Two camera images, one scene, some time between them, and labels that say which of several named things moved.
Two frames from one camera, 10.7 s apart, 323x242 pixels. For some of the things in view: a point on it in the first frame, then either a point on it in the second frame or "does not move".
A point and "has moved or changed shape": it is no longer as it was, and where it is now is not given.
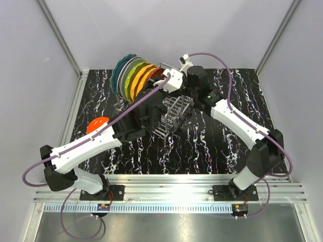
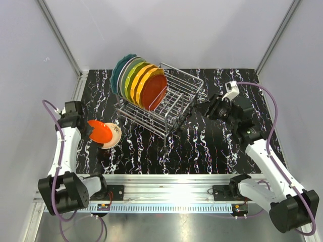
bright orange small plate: x=96 y=122 has moved or changed shape
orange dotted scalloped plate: x=144 y=71 does not move
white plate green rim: x=119 y=81 does not move
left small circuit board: x=103 y=207 does not move
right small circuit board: x=241 y=208 does not move
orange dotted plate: x=148 y=74 does not move
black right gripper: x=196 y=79 → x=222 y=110
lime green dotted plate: x=131 y=74 does not move
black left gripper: x=150 y=83 → x=88 y=131
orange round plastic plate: x=156 y=71 has moved or changed shape
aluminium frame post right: x=289 y=15 does not move
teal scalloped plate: x=114 y=77 does not move
